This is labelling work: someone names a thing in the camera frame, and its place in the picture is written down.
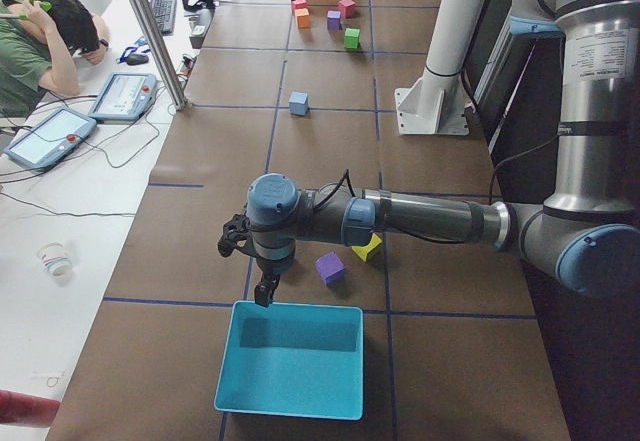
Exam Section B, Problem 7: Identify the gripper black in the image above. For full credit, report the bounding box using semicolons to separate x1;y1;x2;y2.
254;241;295;307

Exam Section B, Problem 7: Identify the light blue foam block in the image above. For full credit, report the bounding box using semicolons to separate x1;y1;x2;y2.
289;91;309;116

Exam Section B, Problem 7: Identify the red foam block near orange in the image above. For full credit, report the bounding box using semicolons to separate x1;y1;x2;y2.
291;0;308;13

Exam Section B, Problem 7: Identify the orange foam block right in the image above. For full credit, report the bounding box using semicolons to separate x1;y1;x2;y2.
294;8;311;29

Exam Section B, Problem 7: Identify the purple foam block right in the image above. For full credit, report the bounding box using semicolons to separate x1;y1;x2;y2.
326;10;342;31

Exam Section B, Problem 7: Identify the purple foam block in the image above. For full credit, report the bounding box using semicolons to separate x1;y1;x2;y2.
315;251;346;286
326;10;342;31

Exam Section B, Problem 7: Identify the red foam block outer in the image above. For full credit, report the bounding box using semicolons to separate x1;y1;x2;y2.
337;0;356;19

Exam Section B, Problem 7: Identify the blue plastic tray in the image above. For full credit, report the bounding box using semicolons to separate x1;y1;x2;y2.
214;301;364;421

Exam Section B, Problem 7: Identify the purple foam block left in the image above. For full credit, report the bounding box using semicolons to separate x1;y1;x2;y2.
315;251;346;286

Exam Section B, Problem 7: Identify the green foam block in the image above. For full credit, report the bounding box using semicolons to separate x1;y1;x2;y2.
343;28;361;50

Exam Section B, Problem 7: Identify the yellow foam block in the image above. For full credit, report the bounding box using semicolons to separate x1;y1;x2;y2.
351;233;383;263

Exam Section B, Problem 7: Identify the black keyboard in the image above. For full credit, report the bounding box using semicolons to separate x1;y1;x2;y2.
150;0;177;35

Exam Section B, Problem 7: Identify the black computer mouse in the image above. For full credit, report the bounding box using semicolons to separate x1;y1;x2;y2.
125;53;149;66

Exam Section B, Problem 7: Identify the teach pendant far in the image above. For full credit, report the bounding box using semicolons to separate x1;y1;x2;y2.
88;73;157;124

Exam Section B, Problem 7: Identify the teach pendant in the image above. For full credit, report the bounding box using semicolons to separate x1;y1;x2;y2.
3;107;97;171
88;73;157;124

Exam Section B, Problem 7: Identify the paper cup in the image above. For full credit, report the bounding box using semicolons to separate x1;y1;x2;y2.
37;242;72;278

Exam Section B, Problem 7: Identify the seated person green shirt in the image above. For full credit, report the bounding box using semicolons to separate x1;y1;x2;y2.
1;0;110;118

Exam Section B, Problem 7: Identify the teach pendant near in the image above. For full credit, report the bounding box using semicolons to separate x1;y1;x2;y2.
3;107;97;171

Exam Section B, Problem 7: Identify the red cylinder object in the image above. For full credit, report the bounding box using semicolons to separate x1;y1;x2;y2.
1;390;60;428

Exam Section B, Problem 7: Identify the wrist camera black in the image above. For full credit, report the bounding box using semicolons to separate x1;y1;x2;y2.
217;214;252;258

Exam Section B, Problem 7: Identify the aluminium frame post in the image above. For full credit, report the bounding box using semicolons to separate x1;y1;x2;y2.
129;0;188;112

